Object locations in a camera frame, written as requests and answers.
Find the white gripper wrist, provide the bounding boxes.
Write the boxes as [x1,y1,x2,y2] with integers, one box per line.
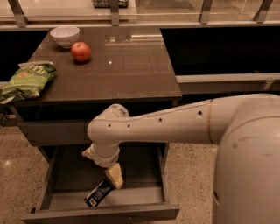
[81,143,123,190]

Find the dark blue rxbar wrapper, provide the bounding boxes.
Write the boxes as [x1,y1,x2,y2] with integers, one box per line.
[84,179,113,207]

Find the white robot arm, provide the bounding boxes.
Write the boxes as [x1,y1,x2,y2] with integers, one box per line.
[82,94,280,224]

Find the open middle drawer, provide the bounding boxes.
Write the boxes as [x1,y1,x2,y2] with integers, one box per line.
[21,143,179,224]

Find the closed top drawer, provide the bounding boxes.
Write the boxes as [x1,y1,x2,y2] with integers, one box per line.
[18,120,91,146]

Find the grey drawer cabinet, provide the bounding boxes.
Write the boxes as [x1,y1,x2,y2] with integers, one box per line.
[8,26,183,165]

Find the green chip bag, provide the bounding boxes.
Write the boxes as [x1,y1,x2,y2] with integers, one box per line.
[0,60,56,104]

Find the red apple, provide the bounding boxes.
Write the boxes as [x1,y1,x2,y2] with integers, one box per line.
[71,42,91,62]

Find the white bowl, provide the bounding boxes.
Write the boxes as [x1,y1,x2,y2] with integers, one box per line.
[50,26,80,48]

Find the glass railing with posts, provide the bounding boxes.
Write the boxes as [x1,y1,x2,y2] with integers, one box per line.
[0,0,280,30]

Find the wire basket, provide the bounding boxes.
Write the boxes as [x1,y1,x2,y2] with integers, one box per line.
[91,0,129,8]

